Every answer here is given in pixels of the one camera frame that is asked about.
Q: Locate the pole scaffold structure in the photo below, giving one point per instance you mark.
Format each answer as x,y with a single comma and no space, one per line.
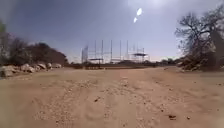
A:
110,55

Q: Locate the reddish dirt road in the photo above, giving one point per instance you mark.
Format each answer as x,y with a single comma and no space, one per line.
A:
116,100

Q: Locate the dark row of bushes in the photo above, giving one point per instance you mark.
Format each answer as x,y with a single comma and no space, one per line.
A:
30,53

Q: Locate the row of pale boulders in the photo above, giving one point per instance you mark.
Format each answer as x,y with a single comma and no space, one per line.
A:
26,68

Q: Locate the large bare tree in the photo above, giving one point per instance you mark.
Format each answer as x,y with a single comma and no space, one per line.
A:
203,40

